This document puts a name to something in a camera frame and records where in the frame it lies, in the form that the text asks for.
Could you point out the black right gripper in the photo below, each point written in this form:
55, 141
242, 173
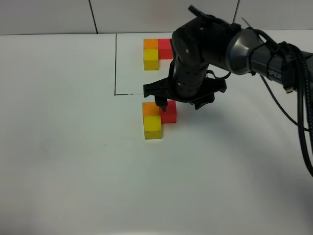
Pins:
195, 45

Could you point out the red wooden cube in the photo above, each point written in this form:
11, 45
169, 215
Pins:
170, 115

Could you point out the orange wooden cube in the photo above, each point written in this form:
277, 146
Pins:
150, 109

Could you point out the yellow wooden cube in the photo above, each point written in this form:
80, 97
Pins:
152, 127

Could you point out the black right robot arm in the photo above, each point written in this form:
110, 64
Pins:
246, 53

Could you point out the yellow template block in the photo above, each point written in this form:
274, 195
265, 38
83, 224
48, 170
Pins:
150, 59

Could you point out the red template block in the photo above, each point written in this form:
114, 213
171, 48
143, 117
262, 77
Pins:
165, 49

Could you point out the orange template block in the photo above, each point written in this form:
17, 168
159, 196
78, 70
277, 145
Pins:
150, 44

